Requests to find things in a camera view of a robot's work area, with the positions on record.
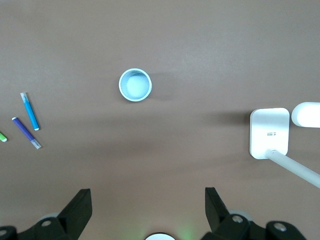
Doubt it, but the white lamp stand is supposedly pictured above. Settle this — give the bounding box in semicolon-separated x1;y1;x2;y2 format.
249;101;320;190

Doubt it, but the purple marker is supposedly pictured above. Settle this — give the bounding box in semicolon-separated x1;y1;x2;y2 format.
11;116;42;150

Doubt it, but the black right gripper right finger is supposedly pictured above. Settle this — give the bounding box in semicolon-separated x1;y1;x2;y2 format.
201;187;308;240

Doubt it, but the blue marker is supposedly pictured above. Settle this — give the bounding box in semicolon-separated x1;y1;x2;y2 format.
19;92;41;132

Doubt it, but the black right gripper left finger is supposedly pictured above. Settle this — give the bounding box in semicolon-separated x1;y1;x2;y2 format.
0;188;92;240

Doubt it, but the light blue cup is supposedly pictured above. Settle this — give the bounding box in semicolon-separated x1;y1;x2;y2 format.
118;67;154;102

